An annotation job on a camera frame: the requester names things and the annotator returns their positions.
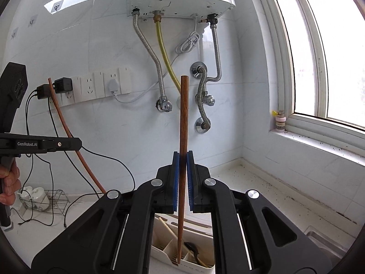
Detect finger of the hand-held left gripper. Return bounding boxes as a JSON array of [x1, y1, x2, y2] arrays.
[[0, 133, 83, 158]]

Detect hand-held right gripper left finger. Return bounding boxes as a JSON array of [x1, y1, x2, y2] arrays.
[[31, 151, 180, 274]]

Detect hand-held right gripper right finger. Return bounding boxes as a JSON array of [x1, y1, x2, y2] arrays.
[[186, 151, 333, 274]]

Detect dark brown wooden chopstick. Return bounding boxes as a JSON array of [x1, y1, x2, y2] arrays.
[[48, 77, 107, 195], [176, 76, 189, 264]]

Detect cream plastic utensil holder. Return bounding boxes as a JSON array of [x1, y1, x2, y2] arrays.
[[150, 213, 216, 274]]

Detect dark spoon with wooden handle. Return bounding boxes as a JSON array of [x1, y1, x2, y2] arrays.
[[184, 242, 210, 268]]

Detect person's left hand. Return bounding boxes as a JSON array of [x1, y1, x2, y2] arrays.
[[0, 164, 21, 206]]

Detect black charger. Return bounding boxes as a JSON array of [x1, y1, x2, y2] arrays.
[[36, 83, 52, 100], [54, 77, 72, 94]]

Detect light bamboo chopstick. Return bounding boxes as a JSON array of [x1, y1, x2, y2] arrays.
[[157, 217, 179, 240]]

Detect chrome angle valve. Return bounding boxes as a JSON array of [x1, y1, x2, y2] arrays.
[[155, 96, 173, 112], [195, 93, 216, 107]]

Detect small bottle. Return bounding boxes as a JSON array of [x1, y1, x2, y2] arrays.
[[275, 110, 287, 132]]

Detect steel sink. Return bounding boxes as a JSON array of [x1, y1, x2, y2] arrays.
[[305, 225, 355, 260]]

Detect black cable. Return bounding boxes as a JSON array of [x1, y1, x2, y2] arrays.
[[11, 90, 56, 226], [81, 145, 136, 192], [47, 103, 102, 229]]

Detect chrome wall flange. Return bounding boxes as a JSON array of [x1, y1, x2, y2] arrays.
[[195, 118, 211, 134], [190, 61, 207, 78]]

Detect metal wire rack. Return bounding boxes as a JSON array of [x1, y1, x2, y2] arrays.
[[18, 188, 70, 214]]

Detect white wall socket row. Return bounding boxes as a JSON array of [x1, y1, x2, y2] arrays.
[[47, 67, 132, 106]]

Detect short steel flexible hose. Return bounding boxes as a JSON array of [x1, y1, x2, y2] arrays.
[[198, 103, 211, 127]]

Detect white power cord with plug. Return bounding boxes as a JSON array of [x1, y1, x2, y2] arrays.
[[108, 20, 201, 104]]

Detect long steel flexible hose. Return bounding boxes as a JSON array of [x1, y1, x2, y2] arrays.
[[197, 14, 223, 95], [131, 9, 167, 100]]

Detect white window frame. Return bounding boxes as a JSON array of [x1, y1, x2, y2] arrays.
[[251, 0, 365, 160]]

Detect yellow gas hose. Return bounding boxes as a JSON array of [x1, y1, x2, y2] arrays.
[[152, 10, 183, 90]]

